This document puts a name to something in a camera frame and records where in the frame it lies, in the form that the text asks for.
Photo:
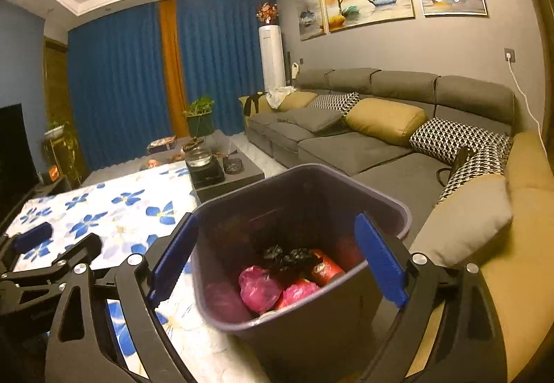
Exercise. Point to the large yellow seat cushion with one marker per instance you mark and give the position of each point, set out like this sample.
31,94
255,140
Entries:
519,279

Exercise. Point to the dark coffee table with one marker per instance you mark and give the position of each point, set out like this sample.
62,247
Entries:
246,171

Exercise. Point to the small orange box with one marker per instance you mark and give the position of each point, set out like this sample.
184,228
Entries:
53,174

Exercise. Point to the white cloth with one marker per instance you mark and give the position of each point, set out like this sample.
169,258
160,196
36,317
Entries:
279,95

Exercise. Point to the pink plastic bag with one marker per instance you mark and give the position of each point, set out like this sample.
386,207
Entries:
302,295
259,288

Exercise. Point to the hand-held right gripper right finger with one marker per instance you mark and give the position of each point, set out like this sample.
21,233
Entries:
381,262

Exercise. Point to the potted plant dark pot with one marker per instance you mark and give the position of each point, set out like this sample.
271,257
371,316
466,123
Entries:
200,112

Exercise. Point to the beige cushion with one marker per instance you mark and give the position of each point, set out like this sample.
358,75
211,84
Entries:
467,223

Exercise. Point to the small white appliance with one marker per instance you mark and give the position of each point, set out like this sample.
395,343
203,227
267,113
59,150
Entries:
294,70

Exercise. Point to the grey cushion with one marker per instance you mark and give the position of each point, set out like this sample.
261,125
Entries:
316,118

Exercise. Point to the wall socket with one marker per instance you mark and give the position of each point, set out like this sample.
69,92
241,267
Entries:
510,54

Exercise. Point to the grey sectional sofa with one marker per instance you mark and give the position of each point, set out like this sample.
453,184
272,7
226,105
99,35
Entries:
346,149

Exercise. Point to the orange curtain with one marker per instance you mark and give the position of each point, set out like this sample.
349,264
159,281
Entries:
173,71

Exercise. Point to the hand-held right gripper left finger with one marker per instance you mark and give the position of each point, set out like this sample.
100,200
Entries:
173,257

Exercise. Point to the small yellow cushion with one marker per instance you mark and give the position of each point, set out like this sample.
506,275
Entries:
296,99

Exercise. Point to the orange round ornament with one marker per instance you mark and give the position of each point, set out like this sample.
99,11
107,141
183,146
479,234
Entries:
153,162

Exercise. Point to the black induction cooker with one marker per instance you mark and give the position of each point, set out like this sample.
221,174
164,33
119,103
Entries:
207,179

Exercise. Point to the white standing air conditioner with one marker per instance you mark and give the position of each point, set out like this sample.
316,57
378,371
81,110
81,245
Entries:
273,58

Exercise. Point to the white blue floral tablecloth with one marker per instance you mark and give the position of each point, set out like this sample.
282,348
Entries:
108,214

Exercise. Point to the flat printed box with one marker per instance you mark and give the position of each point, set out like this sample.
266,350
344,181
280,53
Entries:
161,143

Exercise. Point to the blue curtain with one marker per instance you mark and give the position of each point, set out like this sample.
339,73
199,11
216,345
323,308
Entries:
117,84
225,58

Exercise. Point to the dark ashtray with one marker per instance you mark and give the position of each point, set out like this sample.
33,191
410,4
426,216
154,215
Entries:
234,167

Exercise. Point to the orange flower arrangement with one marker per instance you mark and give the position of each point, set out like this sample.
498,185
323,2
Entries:
266,13

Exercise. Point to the small misty landscape painting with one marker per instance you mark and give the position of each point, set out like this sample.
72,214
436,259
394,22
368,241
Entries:
310,12

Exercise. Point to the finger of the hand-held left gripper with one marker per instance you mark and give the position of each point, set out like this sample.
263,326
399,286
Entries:
84,246
32,238

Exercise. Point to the black handheld device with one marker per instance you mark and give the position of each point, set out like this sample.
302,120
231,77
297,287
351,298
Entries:
459,160

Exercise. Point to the glass teapot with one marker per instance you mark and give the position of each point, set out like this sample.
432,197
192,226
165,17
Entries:
198,159

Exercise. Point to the houndstooth cushion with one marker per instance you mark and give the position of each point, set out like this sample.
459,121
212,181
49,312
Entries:
450,136
335,102
480,171

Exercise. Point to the black plastic bag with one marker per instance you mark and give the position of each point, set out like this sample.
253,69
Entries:
288,258

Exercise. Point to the grey plastic bin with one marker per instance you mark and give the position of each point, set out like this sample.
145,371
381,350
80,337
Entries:
311,348

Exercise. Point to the red gold paper cup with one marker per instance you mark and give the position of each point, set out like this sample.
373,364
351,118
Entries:
326,268

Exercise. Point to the brown wooden screen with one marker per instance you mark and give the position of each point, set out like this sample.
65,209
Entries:
56,80

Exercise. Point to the black television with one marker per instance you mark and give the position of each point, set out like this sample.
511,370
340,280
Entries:
15,149

